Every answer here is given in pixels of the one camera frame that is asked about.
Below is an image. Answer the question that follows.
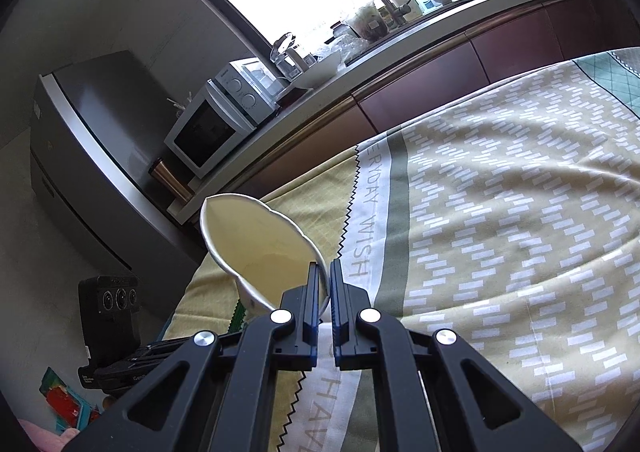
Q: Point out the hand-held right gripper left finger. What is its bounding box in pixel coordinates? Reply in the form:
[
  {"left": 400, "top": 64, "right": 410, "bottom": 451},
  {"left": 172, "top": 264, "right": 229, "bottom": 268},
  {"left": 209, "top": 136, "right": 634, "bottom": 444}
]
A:
[{"left": 62, "top": 261, "right": 324, "bottom": 452}]

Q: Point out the clear plastic bag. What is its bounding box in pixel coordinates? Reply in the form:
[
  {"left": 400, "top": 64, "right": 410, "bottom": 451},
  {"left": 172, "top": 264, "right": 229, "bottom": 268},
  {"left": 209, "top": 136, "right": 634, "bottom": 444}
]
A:
[{"left": 312, "top": 33, "right": 362, "bottom": 61}]

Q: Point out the white paper cup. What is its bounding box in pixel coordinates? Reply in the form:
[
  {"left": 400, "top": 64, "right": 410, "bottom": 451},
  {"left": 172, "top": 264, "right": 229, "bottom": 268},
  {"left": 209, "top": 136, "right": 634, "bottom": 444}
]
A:
[{"left": 200, "top": 193, "right": 334, "bottom": 323}]

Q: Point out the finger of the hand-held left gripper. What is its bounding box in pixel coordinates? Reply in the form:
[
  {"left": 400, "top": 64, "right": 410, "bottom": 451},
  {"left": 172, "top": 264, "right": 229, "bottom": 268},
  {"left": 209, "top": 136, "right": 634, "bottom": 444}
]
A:
[{"left": 135, "top": 338, "right": 198, "bottom": 363}]

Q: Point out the grey refrigerator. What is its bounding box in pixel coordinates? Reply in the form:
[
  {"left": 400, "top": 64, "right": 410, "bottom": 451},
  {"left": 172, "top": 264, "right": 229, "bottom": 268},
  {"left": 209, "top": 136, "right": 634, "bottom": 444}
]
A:
[{"left": 29, "top": 50, "right": 207, "bottom": 283}]

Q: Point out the kitchen counter with cabinets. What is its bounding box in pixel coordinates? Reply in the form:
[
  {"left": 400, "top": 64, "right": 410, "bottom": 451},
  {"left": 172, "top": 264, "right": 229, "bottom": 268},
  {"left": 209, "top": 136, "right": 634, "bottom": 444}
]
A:
[{"left": 167, "top": 0, "right": 640, "bottom": 229}]

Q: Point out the red and teal box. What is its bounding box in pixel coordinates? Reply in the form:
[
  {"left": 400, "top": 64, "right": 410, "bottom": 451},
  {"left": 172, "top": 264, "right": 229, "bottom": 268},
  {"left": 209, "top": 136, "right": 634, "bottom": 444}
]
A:
[{"left": 39, "top": 366, "right": 102, "bottom": 436}]

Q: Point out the person's left forearm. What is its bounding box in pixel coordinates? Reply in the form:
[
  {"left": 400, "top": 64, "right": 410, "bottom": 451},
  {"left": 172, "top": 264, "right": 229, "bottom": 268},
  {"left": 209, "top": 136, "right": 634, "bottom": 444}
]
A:
[{"left": 17, "top": 418, "right": 83, "bottom": 452}]

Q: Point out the dark red bowl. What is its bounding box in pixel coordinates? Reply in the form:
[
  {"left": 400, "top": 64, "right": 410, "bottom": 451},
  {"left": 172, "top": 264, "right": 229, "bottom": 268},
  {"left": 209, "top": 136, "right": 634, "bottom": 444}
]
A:
[{"left": 276, "top": 83, "right": 314, "bottom": 108}]

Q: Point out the large white bowl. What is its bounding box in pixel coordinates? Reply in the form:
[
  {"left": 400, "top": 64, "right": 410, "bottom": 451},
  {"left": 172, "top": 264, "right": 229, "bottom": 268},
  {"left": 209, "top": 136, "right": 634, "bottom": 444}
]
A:
[{"left": 295, "top": 50, "right": 344, "bottom": 89}]

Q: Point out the glass jar with food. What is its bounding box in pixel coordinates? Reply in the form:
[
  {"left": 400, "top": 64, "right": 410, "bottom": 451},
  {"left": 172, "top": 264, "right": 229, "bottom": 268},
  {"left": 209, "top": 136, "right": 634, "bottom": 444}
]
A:
[{"left": 347, "top": 0, "right": 389, "bottom": 40}]

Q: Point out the small white ornament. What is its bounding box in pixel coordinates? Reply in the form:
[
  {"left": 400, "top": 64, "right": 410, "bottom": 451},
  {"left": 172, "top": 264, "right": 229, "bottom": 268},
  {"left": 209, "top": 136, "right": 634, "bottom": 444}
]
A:
[{"left": 167, "top": 92, "right": 195, "bottom": 117}]

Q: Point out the glass kettle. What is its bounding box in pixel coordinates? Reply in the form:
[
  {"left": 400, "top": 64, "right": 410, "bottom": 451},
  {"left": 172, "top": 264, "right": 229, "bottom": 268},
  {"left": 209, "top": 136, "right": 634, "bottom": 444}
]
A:
[{"left": 270, "top": 32, "right": 312, "bottom": 78}]

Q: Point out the yellow patterned tablecloth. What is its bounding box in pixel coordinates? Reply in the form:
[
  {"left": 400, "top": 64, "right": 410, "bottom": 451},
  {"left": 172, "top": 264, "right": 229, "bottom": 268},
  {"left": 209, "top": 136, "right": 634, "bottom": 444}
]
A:
[{"left": 162, "top": 46, "right": 640, "bottom": 452}]

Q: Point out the white microwave oven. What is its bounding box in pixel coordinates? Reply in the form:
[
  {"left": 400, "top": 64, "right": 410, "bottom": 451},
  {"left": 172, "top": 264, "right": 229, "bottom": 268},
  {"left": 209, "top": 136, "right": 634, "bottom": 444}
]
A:
[{"left": 164, "top": 58, "right": 282, "bottom": 179}]

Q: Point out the copper thermos mug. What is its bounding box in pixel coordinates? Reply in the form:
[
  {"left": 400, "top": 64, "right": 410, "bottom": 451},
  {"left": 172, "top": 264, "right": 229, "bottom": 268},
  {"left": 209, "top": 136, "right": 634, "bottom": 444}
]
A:
[{"left": 150, "top": 158, "right": 194, "bottom": 199}]

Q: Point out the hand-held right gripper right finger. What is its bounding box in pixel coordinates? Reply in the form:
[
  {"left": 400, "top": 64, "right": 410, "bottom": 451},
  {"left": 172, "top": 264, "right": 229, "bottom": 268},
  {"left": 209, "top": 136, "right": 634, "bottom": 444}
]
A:
[{"left": 330, "top": 259, "right": 584, "bottom": 452}]

